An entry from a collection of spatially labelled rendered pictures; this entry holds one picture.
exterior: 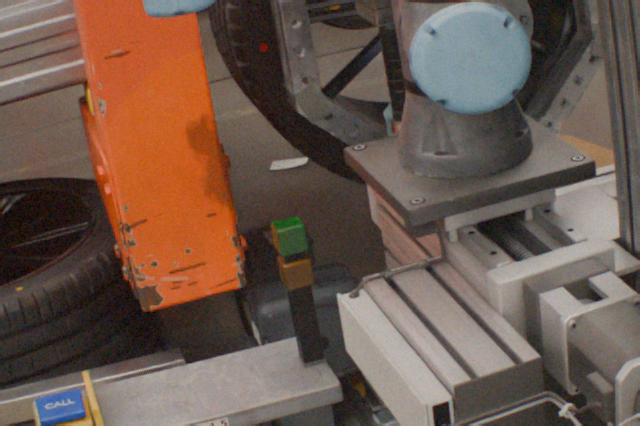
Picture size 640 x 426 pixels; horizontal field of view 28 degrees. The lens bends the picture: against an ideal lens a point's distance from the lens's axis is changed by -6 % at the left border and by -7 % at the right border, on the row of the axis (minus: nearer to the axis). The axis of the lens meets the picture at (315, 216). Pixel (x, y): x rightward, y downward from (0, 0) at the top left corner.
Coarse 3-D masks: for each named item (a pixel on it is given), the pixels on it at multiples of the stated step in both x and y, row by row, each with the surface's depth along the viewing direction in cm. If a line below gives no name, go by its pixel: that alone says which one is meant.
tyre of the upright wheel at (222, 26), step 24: (240, 0) 195; (264, 0) 196; (216, 24) 210; (240, 24) 196; (264, 24) 197; (240, 48) 198; (264, 48) 198; (240, 72) 201; (264, 72) 200; (264, 96) 201; (288, 120) 203; (312, 144) 206; (336, 144) 207; (336, 168) 208
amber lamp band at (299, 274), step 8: (280, 256) 180; (280, 264) 179; (288, 264) 178; (296, 264) 178; (304, 264) 178; (280, 272) 180; (288, 272) 178; (296, 272) 178; (304, 272) 178; (312, 272) 179; (288, 280) 178; (296, 280) 178; (304, 280) 179; (312, 280) 179; (288, 288) 179; (296, 288) 179
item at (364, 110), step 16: (320, 0) 201; (336, 0) 201; (352, 0) 202; (528, 0) 224; (544, 0) 218; (560, 0) 212; (320, 16) 201; (336, 16) 202; (352, 16) 203; (544, 16) 218; (560, 16) 212; (544, 32) 217; (560, 32) 212; (368, 48) 205; (544, 48) 213; (560, 48) 212; (352, 64) 206; (544, 64) 214; (336, 80) 206; (528, 80) 216; (544, 80) 213; (336, 96) 224; (528, 96) 213; (368, 112) 221; (384, 128) 211
